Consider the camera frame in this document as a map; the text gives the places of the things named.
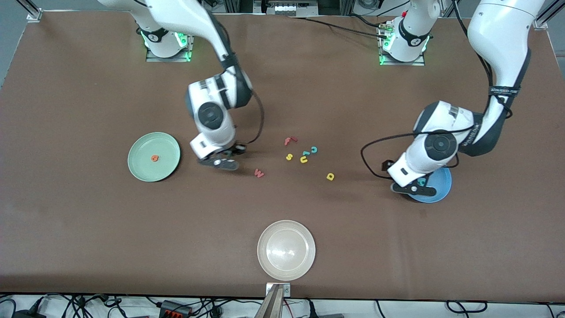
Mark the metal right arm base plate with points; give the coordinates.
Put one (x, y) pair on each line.
(167, 59)

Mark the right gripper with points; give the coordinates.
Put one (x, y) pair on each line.
(239, 149)

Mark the brown table cover mat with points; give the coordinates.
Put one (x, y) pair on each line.
(282, 88)

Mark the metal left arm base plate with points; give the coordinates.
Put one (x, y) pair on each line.
(401, 63)

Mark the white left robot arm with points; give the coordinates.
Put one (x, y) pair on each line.
(499, 35)

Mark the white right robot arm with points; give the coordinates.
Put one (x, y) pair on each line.
(190, 17)

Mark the blue plate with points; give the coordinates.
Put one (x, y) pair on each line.
(441, 185)

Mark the aluminium corner post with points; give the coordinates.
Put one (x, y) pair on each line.
(34, 15)
(540, 22)

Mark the black power plug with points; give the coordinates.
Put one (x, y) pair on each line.
(215, 312)

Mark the metal connector device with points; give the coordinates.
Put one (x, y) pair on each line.
(287, 9)

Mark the white plate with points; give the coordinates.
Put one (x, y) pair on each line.
(286, 250)

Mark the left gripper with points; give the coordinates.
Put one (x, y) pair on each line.
(385, 165)

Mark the aluminium camera mount beam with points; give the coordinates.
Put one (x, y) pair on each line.
(271, 307)

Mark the black power adapter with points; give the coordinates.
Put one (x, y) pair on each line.
(28, 314)

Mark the green plate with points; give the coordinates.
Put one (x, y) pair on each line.
(154, 170)

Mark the pink letter w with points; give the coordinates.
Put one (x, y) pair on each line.
(259, 173)

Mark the small metal mount bracket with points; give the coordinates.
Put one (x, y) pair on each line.
(286, 290)

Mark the black power strip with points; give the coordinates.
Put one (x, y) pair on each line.
(174, 309)

